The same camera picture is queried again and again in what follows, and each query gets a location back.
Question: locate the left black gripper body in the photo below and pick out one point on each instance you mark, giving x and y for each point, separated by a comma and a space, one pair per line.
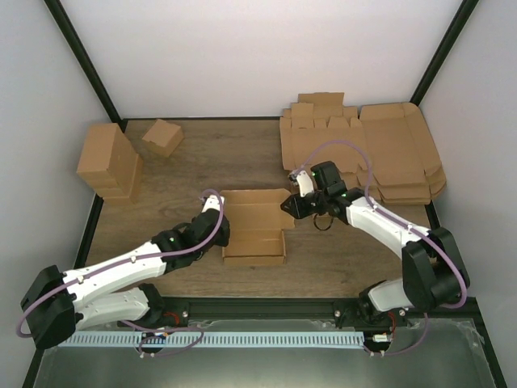
222, 241

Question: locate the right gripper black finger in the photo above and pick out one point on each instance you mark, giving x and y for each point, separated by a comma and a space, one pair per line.
290, 202
291, 211

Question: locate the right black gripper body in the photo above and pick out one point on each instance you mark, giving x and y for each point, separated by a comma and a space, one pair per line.
319, 208

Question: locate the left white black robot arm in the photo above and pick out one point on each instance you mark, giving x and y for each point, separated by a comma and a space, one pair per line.
59, 303

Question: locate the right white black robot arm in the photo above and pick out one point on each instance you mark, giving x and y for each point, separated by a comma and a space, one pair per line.
433, 272

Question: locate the small folded cardboard box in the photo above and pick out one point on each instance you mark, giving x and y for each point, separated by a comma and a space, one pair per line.
163, 137

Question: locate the low folded cardboard box stack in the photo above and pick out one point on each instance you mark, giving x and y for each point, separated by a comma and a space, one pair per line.
124, 186

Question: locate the tall folded cardboard box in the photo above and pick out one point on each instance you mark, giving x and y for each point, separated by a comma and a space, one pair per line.
104, 151

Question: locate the stack of flat cardboard blanks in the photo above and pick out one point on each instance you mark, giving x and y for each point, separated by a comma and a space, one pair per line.
318, 128

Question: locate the large flat cardboard blanks stack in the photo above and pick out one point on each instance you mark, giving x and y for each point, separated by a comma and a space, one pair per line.
406, 166

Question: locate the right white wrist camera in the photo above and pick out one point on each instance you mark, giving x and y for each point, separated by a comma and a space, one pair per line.
303, 181

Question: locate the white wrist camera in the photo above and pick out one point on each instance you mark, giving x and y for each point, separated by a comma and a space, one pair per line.
215, 202
303, 181

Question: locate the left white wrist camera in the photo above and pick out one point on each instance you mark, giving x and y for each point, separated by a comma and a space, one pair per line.
215, 202

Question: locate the black aluminium frame rail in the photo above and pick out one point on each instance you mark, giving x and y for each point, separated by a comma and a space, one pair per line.
214, 308

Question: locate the light blue slotted cable duct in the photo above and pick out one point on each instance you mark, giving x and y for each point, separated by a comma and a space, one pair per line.
219, 339

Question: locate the grey metal base plate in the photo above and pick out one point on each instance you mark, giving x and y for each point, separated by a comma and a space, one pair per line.
450, 354

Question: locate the right black frame post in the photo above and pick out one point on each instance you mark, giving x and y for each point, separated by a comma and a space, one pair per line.
455, 28

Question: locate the black frame post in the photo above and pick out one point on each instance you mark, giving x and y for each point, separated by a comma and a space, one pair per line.
78, 49
455, 28

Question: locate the left black frame post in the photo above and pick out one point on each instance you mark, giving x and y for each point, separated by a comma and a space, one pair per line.
78, 49

